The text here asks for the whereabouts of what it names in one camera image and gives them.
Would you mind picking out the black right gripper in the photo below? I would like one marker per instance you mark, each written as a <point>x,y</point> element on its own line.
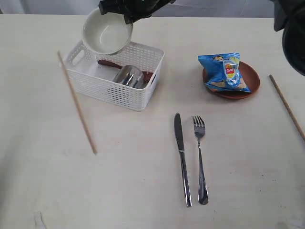
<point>132,10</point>

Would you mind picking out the brown round plate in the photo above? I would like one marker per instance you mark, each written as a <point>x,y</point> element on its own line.
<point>251,79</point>

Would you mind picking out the white perforated plastic basket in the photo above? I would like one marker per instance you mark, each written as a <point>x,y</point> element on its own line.
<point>97,81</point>

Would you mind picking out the shiny steel cup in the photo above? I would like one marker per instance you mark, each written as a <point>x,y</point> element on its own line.
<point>131,76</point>

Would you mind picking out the brown wooden spoon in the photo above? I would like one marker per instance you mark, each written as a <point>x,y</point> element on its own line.
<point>147,75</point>

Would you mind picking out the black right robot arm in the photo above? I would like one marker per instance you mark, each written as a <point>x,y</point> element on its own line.
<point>289,16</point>

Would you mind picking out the silver fork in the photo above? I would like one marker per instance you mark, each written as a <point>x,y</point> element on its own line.
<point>199,131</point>

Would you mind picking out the blue chip bag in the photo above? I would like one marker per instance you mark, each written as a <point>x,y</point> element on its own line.
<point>223,72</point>

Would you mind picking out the brown wooden chopstick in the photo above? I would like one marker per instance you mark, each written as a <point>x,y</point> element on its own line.
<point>298,127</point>
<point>77,104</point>

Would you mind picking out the silver table knife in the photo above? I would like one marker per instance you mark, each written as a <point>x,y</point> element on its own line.
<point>180,143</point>

